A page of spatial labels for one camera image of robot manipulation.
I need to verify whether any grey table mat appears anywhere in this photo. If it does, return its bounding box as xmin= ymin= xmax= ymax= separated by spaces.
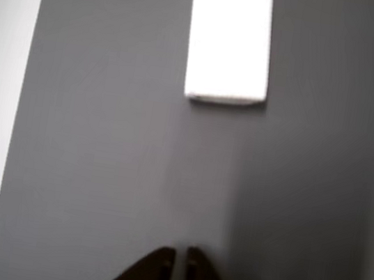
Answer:
xmin=0 ymin=0 xmax=374 ymax=280

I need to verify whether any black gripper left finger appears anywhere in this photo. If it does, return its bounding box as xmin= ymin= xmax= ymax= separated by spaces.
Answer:
xmin=95 ymin=237 xmax=178 ymax=280

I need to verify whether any white rectangular block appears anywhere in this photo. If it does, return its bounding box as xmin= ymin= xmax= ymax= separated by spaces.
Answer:
xmin=176 ymin=0 xmax=282 ymax=113

